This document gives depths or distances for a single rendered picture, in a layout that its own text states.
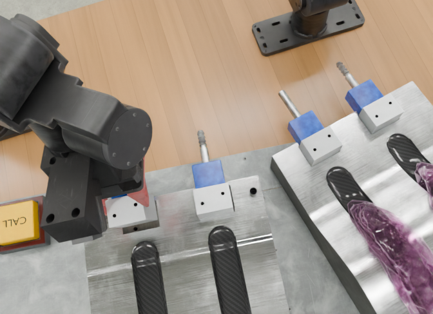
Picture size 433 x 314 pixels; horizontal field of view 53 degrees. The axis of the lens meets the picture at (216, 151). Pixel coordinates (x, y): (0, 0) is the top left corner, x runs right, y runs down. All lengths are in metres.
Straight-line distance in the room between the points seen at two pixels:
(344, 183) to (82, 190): 0.40
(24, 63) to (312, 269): 0.50
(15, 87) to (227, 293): 0.38
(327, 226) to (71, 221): 0.37
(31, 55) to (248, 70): 0.48
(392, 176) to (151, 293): 0.38
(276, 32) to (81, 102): 0.52
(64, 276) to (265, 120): 0.42
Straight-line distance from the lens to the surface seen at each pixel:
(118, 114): 0.37
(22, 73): 0.39
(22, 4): 2.16
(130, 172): 0.48
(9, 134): 0.85
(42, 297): 0.76
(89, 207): 0.42
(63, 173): 0.45
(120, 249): 0.63
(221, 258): 0.61
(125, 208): 0.57
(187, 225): 0.61
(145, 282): 0.62
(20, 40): 0.39
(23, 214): 0.75
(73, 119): 0.38
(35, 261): 0.77
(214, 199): 0.59
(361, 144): 0.70
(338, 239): 0.63
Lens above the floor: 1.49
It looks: 70 degrees down
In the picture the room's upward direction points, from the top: 12 degrees counter-clockwise
